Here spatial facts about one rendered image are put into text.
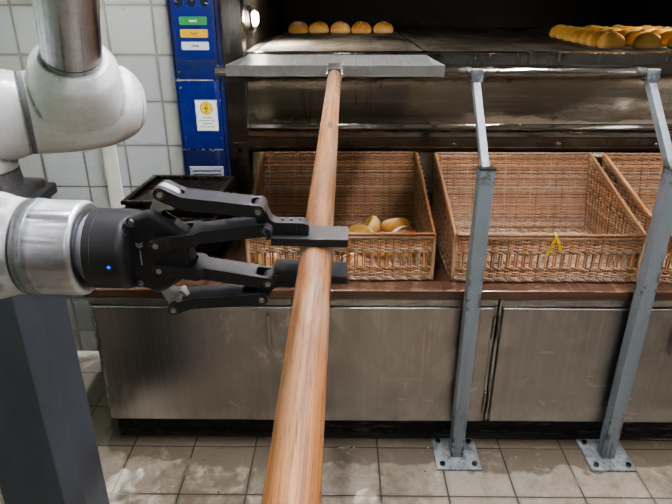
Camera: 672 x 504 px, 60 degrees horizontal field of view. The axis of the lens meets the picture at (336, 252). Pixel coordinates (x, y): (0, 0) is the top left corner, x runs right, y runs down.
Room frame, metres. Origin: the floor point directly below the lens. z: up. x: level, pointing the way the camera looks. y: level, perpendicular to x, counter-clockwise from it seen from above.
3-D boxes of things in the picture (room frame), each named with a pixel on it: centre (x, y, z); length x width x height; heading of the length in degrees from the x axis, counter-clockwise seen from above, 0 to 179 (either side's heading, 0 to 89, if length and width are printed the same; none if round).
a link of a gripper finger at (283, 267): (0.50, 0.02, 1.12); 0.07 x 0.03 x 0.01; 89
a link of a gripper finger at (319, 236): (0.50, 0.02, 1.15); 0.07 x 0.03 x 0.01; 89
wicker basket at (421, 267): (1.78, -0.01, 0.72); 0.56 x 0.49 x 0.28; 90
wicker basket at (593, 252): (1.77, -0.61, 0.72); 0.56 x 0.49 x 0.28; 89
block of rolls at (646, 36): (2.47, -1.18, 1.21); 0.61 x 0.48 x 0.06; 179
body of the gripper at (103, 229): (0.50, 0.18, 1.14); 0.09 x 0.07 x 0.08; 89
